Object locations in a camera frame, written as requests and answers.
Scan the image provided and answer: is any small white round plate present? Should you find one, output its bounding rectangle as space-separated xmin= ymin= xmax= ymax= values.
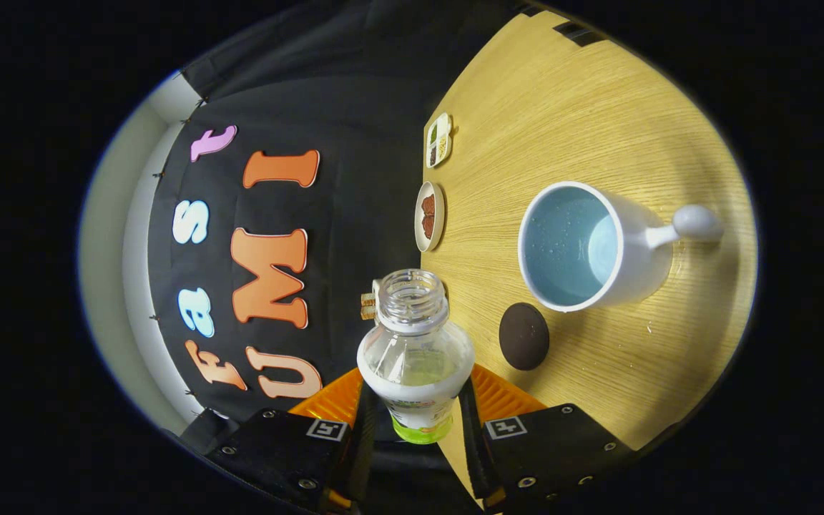
xmin=414 ymin=180 xmax=447 ymax=253

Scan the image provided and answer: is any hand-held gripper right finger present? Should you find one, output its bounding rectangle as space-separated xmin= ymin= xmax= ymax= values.
xmin=455 ymin=363 xmax=638 ymax=512

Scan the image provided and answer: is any black backdrop cloth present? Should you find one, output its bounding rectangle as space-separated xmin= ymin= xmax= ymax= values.
xmin=147 ymin=0 xmax=527 ymax=494

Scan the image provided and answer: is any black tape strip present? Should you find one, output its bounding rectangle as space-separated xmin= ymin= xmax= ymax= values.
xmin=554 ymin=21 xmax=607 ymax=47

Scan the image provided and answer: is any white cup with knob handle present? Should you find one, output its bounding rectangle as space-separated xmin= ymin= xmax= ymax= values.
xmin=517 ymin=180 xmax=725 ymax=313

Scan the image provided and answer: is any white divided snack tray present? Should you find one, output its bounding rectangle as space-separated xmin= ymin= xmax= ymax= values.
xmin=425 ymin=112 xmax=453 ymax=170

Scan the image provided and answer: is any wooden table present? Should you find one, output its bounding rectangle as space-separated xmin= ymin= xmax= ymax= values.
xmin=419 ymin=11 xmax=760 ymax=510

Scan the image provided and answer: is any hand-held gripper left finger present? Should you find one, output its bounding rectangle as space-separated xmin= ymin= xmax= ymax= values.
xmin=182 ymin=366 xmax=384 ymax=515

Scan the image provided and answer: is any clear juice bottle green base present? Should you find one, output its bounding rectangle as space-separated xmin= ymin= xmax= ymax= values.
xmin=356 ymin=268 xmax=476 ymax=446

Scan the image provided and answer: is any dark brown round coaster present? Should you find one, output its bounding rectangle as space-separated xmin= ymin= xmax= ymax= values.
xmin=499 ymin=302 xmax=551 ymax=371

